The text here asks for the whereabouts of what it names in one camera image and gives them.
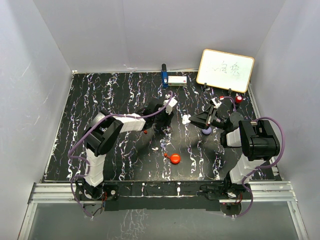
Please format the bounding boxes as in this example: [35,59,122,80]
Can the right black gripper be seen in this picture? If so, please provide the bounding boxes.
[188,105,230,131]

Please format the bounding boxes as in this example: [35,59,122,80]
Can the white earbud charging case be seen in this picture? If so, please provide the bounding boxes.
[182,114,191,125]

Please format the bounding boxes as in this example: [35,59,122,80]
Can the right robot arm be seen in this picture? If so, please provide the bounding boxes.
[188,105,281,199]

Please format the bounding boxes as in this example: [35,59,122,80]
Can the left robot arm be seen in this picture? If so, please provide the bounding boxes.
[84,98,178,200]

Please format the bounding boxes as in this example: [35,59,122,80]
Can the purple earbud charging case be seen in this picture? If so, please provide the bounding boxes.
[201,127,212,135]

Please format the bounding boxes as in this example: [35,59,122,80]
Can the red earbud charging case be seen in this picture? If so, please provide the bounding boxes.
[169,153,181,165]

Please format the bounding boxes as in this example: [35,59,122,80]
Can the red emergency stop button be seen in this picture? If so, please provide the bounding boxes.
[234,94,243,110]

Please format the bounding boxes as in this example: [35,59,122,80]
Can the white green carton box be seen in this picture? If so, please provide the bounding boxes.
[168,76,188,87]

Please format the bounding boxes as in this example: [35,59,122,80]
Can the blue black marker device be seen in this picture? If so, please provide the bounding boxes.
[161,63,168,88]

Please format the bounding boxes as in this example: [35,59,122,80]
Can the yellow framed whiteboard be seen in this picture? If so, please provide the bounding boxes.
[196,49,255,93]

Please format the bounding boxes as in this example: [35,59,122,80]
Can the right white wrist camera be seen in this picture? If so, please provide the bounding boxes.
[210,97,222,110]

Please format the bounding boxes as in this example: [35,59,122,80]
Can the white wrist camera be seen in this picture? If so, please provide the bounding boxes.
[210,97,222,110]
[163,94,178,115]

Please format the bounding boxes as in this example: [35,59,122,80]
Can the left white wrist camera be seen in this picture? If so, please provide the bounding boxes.
[163,94,178,115]

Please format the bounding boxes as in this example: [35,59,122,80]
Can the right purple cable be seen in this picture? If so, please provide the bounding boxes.
[221,95,286,193]

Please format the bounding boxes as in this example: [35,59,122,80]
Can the purple cable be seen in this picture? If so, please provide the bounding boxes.
[67,91,175,218]
[221,95,286,193]

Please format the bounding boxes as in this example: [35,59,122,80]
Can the black front base frame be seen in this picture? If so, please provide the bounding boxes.
[101,180,243,211]

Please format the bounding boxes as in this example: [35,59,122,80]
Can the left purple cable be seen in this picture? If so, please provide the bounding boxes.
[67,91,175,218]

